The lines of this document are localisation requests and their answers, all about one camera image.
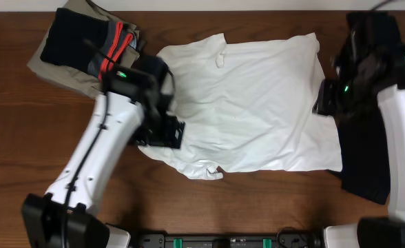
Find white printed t-shirt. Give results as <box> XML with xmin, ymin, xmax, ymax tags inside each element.
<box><xmin>142</xmin><ymin>33</ymin><xmax>342</xmax><ymax>180</ymax></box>

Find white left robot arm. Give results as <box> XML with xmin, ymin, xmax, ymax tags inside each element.
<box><xmin>21</xmin><ymin>55</ymin><xmax>185</xmax><ymax>248</ymax></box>

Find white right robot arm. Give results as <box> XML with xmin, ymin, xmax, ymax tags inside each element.
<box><xmin>313</xmin><ymin>44</ymin><xmax>405</xmax><ymax>247</ymax></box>

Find black garment on right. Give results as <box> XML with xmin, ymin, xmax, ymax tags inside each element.
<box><xmin>333</xmin><ymin>12</ymin><xmax>402</xmax><ymax>205</ymax></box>

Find grey shorts with red trim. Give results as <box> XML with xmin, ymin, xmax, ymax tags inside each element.
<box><xmin>87</xmin><ymin>21</ymin><xmax>137</xmax><ymax>79</ymax></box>

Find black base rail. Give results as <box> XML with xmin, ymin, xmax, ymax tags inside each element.
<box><xmin>129</xmin><ymin>230</ymin><xmax>325</xmax><ymax>248</ymax></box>

